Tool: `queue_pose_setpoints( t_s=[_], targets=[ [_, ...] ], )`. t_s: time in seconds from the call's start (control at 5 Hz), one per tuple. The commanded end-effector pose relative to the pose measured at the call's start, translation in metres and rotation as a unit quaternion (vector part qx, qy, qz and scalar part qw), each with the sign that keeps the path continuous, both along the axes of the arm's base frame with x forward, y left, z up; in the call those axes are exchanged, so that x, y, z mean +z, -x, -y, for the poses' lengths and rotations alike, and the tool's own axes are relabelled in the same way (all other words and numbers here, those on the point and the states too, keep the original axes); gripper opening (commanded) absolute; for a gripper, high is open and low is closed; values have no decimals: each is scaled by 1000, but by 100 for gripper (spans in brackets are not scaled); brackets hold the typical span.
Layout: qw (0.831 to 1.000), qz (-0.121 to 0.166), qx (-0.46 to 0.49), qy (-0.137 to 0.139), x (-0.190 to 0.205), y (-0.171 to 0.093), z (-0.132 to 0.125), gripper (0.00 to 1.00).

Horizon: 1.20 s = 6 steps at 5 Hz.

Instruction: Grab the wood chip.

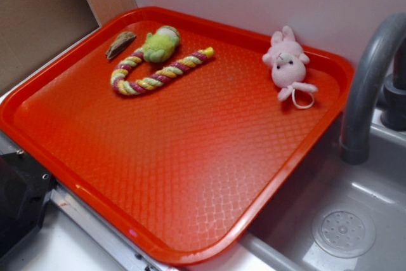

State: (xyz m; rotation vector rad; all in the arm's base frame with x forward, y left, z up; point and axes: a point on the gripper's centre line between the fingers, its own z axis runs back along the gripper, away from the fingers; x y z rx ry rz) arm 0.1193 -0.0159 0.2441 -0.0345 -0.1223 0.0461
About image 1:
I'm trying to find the brown cardboard panel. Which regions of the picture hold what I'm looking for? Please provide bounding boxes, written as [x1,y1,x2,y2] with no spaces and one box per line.
[1,0,136,94]

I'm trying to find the pink plush bunny toy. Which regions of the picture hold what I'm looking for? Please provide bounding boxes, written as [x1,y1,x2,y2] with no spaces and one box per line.
[262,25,318,110]

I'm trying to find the black metal bracket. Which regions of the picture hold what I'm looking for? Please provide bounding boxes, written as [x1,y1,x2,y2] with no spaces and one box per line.
[1,150,55,262]

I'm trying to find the grey toy sink basin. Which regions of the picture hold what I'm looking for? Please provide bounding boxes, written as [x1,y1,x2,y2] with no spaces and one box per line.
[239,105,406,271]

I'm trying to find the green plush frog toy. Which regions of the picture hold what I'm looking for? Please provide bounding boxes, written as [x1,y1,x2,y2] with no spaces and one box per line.
[142,25,180,63]

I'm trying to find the grey toy faucet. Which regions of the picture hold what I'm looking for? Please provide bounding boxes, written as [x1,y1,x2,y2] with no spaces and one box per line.
[339,12,405,164]

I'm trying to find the silver aluminium rail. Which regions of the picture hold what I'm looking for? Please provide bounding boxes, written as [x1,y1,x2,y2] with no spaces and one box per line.
[1,135,170,270]

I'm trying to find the multicolour twisted rope toy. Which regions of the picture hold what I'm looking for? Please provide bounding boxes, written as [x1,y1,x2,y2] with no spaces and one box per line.
[110,47,214,96]

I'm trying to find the brown wood chip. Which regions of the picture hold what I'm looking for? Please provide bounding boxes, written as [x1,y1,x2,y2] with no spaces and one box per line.
[105,31,137,60]

